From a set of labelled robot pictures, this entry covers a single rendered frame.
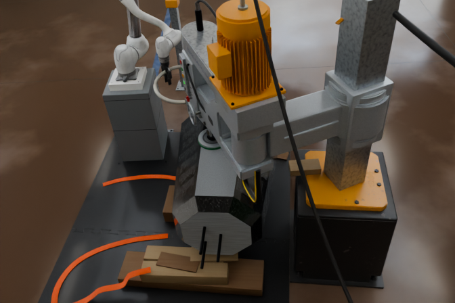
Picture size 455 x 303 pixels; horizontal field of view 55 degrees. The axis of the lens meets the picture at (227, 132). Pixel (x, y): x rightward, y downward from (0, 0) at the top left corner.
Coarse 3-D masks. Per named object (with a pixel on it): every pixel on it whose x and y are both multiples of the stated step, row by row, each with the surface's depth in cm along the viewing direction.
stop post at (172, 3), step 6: (168, 0) 443; (174, 0) 442; (168, 6) 446; (174, 6) 446; (174, 12) 452; (174, 18) 457; (174, 24) 461; (180, 24) 468; (180, 30) 469; (180, 42) 475; (180, 48) 480; (180, 72) 501; (180, 78) 506; (180, 84) 519; (180, 90) 510
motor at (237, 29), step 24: (240, 24) 179; (264, 24) 183; (216, 48) 190; (240, 48) 188; (264, 48) 191; (216, 72) 192; (240, 72) 195; (264, 72) 199; (240, 96) 204; (264, 96) 203
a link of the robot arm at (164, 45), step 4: (156, 40) 347; (160, 40) 346; (164, 40) 346; (168, 40) 353; (156, 44) 347; (160, 44) 346; (164, 44) 347; (168, 44) 351; (172, 44) 355; (156, 48) 350; (160, 48) 348; (164, 48) 348; (168, 48) 352; (172, 48) 359; (156, 52) 354; (160, 52) 350; (164, 52) 351; (168, 52) 354; (160, 56) 354; (164, 56) 354
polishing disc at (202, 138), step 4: (204, 132) 320; (200, 136) 317; (204, 136) 316; (200, 140) 313; (204, 140) 313; (208, 140) 313; (216, 140) 312; (200, 144) 312; (204, 144) 310; (208, 144) 310; (212, 144) 309; (216, 144) 309
